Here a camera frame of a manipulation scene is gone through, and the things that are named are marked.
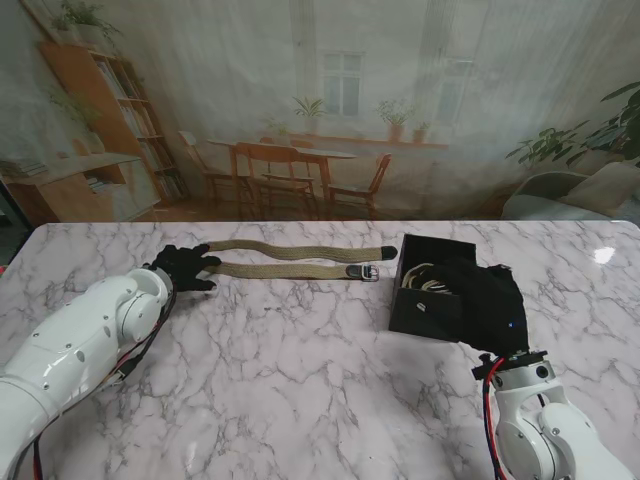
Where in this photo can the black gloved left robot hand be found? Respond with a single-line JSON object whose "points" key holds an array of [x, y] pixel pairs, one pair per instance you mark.
{"points": [[185, 267]]}

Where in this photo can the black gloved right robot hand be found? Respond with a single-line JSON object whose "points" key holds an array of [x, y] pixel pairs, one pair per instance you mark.
{"points": [[490, 310]]}

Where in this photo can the dark brown woven belt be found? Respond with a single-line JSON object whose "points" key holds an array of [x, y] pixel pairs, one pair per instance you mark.
{"points": [[421, 306]]}

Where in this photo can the black belt storage box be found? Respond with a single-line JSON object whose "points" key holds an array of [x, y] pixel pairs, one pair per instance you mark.
{"points": [[420, 320]]}

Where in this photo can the beige woven belt double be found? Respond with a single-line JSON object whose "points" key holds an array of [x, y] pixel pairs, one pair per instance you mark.
{"points": [[425, 280], [280, 271]]}

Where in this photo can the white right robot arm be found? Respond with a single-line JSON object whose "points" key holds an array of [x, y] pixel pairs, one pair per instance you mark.
{"points": [[545, 425]]}

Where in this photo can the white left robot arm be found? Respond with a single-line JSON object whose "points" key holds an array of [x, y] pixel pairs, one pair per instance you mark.
{"points": [[75, 350]]}

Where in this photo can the black panel beside backdrop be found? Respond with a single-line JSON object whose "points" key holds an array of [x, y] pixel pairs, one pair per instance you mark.
{"points": [[7, 235]]}

